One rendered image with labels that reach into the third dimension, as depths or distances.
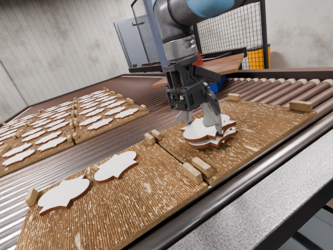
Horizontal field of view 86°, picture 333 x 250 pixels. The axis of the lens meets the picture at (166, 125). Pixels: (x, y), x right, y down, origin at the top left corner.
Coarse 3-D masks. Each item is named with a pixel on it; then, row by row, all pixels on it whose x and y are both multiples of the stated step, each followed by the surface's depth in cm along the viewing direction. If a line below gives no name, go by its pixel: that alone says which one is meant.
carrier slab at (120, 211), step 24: (144, 144) 65; (96, 168) 59; (144, 168) 52; (168, 168) 48; (96, 192) 48; (120, 192) 45; (144, 192) 43; (168, 192) 40; (192, 192) 38; (48, 216) 44; (72, 216) 42; (96, 216) 40; (120, 216) 38; (144, 216) 36; (168, 216) 36; (24, 240) 40; (48, 240) 38; (72, 240) 36; (96, 240) 34; (120, 240) 33
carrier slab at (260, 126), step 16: (224, 112) 71; (240, 112) 67; (256, 112) 63; (272, 112) 60; (288, 112) 57; (304, 112) 55; (176, 128) 70; (240, 128) 56; (256, 128) 54; (272, 128) 52; (288, 128) 49; (160, 144) 64; (176, 144) 59; (224, 144) 51; (240, 144) 49; (256, 144) 47; (272, 144) 47; (208, 160) 47; (224, 160) 45; (240, 160) 43; (224, 176) 41
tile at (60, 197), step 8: (80, 176) 55; (64, 184) 54; (72, 184) 52; (80, 184) 51; (88, 184) 50; (48, 192) 52; (56, 192) 51; (64, 192) 50; (72, 192) 49; (80, 192) 48; (40, 200) 50; (48, 200) 48; (56, 200) 47; (64, 200) 46; (72, 200) 47; (48, 208) 45; (56, 208) 46; (64, 208) 45
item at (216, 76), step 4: (196, 68) 43; (200, 68) 44; (204, 68) 45; (196, 72) 43; (200, 72) 44; (204, 72) 45; (208, 72) 46; (212, 72) 47; (216, 72) 49; (196, 76) 45; (200, 76) 45; (204, 76) 45; (208, 76) 47; (212, 76) 48; (216, 76) 49; (220, 76) 50; (208, 80) 49; (212, 80) 48; (216, 80) 49; (220, 80) 50
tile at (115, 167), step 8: (128, 152) 60; (112, 160) 59; (120, 160) 57; (128, 160) 56; (104, 168) 56; (112, 168) 54; (120, 168) 53; (128, 168) 53; (96, 176) 53; (104, 176) 52; (112, 176) 51; (120, 176) 51
